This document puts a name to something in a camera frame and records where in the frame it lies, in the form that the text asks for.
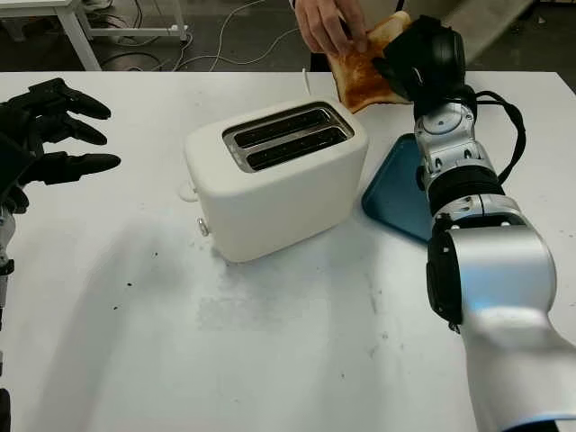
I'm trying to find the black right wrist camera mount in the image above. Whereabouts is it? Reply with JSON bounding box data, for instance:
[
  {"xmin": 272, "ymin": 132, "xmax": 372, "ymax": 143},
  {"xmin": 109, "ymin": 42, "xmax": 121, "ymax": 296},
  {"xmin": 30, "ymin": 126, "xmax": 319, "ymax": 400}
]
[{"xmin": 411, "ymin": 84, "xmax": 477, "ymax": 119}]

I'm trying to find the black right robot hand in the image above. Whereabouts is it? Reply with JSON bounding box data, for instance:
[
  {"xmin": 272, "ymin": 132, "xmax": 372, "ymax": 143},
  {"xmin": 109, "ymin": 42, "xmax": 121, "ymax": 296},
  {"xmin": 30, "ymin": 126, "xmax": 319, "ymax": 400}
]
[{"xmin": 373, "ymin": 15, "xmax": 467, "ymax": 107}]

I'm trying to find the black floor cable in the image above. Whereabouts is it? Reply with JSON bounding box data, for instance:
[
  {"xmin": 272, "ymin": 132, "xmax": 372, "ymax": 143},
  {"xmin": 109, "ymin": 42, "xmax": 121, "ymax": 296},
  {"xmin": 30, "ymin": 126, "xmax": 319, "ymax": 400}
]
[{"xmin": 102, "ymin": 52, "xmax": 184, "ymax": 73}]

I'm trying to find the teal plastic tray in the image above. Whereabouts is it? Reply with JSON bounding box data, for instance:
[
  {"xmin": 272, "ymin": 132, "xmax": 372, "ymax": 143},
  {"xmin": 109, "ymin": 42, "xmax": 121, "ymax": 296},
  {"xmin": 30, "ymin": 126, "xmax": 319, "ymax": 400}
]
[{"xmin": 361, "ymin": 132, "xmax": 437, "ymax": 245}]

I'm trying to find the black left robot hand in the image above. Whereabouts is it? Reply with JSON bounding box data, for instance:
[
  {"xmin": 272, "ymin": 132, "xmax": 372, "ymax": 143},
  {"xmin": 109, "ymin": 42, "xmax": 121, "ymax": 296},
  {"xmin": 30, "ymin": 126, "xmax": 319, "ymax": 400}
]
[{"xmin": 0, "ymin": 77, "xmax": 122, "ymax": 186}]

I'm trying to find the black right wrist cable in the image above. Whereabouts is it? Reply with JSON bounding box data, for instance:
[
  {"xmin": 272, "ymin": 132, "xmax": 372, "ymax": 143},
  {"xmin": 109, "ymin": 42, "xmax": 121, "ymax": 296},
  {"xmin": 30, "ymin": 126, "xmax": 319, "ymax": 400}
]
[{"xmin": 467, "ymin": 89, "xmax": 527, "ymax": 185}]

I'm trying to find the slice of toast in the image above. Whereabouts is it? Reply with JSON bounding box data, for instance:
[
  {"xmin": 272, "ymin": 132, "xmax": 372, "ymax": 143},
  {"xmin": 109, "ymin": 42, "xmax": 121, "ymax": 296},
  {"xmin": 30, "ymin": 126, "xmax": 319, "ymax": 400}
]
[{"xmin": 326, "ymin": 11, "xmax": 415, "ymax": 114}]

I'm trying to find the long white floor cable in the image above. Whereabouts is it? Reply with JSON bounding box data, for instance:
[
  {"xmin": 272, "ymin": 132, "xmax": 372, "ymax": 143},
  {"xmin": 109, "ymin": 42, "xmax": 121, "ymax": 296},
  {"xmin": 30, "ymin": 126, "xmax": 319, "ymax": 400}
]
[{"xmin": 177, "ymin": 17, "xmax": 298, "ymax": 73}]

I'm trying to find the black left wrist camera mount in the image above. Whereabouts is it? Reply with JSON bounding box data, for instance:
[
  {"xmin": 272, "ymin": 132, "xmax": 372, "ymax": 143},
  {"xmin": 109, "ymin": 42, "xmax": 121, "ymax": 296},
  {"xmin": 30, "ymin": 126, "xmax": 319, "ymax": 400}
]
[{"xmin": 0, "ymin": 132, "xmax": 35, "ymax": 193}]

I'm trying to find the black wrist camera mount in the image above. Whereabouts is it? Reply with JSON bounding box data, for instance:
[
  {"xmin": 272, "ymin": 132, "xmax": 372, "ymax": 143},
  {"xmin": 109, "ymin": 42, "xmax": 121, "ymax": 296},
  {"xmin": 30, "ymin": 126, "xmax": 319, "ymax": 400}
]
[
  {"xmin": 411, "ymin": 84, "xmax": 477, "ymax": 119},
  {"xmin": 0, "ymin": 132, "xmax": 35, "ymax": 193}
]

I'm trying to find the cream white toaster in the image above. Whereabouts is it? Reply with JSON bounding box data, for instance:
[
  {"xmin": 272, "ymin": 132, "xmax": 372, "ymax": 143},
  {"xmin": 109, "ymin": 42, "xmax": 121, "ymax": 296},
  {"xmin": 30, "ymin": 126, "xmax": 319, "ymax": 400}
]
[{"xmin": 176, "ymin": 99, "xmax": 370, "ymax": 265}]

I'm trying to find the person's bare hand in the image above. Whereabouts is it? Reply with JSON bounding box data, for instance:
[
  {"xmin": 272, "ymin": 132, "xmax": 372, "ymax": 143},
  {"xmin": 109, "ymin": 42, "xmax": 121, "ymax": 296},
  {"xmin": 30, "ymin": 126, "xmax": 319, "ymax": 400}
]
[{"xmin": 294, "ymin": 0, "xmax": 369, "ymax": 56}]

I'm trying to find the white metal desk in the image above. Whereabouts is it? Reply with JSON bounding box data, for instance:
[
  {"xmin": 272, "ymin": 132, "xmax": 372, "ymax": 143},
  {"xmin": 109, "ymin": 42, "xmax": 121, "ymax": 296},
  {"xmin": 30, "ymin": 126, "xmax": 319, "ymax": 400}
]
[{"xmin": 0, "ymin": 0, "xmax": 190, "ymax": 73}]

